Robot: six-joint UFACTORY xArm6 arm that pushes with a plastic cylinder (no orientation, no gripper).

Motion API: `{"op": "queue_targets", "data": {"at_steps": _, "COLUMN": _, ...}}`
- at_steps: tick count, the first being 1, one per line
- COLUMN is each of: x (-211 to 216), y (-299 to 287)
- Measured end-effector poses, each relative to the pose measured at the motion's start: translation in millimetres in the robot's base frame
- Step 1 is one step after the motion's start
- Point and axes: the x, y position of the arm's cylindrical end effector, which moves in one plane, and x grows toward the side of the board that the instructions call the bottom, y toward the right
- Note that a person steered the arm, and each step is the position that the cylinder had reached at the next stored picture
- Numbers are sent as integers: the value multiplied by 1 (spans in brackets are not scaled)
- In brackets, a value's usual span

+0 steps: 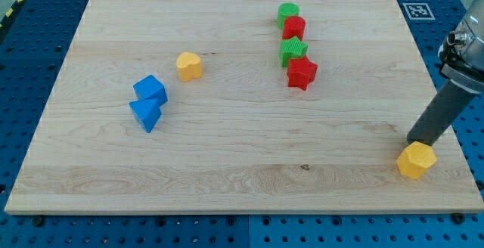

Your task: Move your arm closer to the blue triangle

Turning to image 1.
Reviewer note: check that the robot arm with grey rod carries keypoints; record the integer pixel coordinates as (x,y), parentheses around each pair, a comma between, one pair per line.
(461,55)

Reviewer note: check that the blue triangle block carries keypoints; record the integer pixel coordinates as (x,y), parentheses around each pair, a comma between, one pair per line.
(146,112)

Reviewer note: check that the wooden board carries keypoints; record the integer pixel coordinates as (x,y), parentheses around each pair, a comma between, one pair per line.
(238,140)

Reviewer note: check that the yellow heart block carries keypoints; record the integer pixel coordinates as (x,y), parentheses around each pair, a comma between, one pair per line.
(189,66)

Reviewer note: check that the red star block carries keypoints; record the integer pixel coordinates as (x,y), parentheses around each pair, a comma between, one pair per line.
(301,72)

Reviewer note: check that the green star block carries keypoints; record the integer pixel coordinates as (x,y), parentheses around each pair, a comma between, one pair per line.
(290,49)

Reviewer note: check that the blue cube block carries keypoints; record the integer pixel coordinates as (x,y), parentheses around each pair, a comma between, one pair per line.
(151,88)

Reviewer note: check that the red cylinder block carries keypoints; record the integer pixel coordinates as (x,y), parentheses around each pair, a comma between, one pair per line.
(294,26)

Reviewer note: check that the green cylinder block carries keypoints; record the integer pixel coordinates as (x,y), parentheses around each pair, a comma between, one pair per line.
(286,10)

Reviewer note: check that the yellow hexagon block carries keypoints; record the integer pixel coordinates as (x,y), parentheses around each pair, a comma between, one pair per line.
(416,159)

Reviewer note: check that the white fiducial marker tag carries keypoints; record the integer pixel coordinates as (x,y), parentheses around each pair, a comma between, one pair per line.
(418,11)

